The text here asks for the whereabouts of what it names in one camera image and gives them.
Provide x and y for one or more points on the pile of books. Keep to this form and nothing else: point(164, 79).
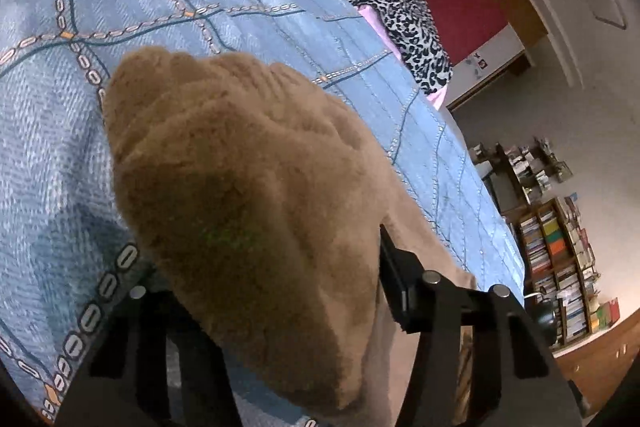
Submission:
point(580, 232)

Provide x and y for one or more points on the small wooden desk shelf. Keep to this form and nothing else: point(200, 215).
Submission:
point(535, 167)

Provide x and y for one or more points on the red box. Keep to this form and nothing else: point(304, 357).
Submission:
point(611, 311)

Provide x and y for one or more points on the leopard print cloth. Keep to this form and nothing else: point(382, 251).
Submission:
point(405, 17)

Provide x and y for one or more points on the wall stickers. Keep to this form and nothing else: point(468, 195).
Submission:
point(475, 64)

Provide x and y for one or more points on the wooden bookshelf with books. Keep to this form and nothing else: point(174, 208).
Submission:
point(555, 257)

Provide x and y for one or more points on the wooden desk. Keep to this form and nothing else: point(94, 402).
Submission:
point(505, 192)

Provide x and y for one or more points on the wooden cabinet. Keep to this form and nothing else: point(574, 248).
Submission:
point(600, 367)

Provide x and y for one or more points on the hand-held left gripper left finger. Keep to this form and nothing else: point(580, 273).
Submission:
point(150, 357)

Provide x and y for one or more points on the brown fleece pants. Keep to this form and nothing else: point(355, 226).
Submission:
point(240, 207)

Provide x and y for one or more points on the pink blanket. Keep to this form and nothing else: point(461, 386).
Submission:
point(369, 13)

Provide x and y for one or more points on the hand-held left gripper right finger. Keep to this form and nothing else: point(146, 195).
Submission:
point(400, 282)

